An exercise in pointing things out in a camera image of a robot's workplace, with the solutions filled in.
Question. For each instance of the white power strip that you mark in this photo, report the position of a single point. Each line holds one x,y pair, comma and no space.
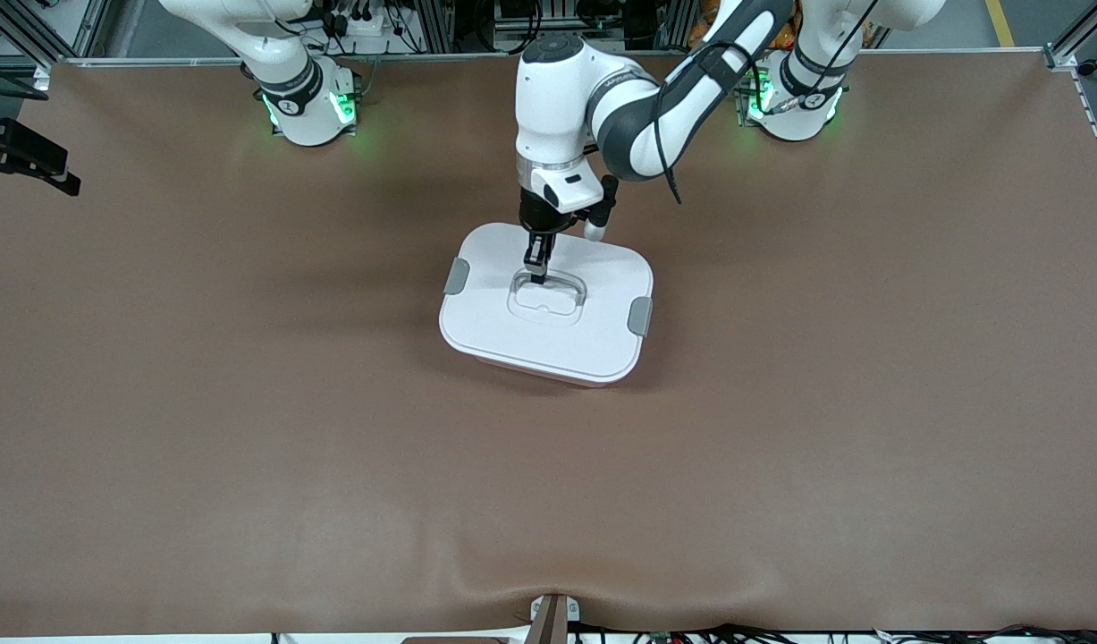
369,25

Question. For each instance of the aluminium frame profile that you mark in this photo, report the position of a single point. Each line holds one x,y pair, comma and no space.
673,22
31,34
441,22
1071,40

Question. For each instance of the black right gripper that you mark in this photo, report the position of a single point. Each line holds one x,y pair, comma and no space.
21,154

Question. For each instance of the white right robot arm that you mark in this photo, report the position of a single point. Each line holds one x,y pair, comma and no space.
307,116

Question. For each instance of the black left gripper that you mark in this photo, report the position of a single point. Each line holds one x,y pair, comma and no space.
538,217

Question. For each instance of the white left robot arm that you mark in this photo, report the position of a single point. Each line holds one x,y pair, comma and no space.
557,107

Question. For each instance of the brown table mat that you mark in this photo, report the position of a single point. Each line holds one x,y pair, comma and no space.
244,492

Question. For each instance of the white box lid grey clips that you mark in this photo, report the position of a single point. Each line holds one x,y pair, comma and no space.
494,322

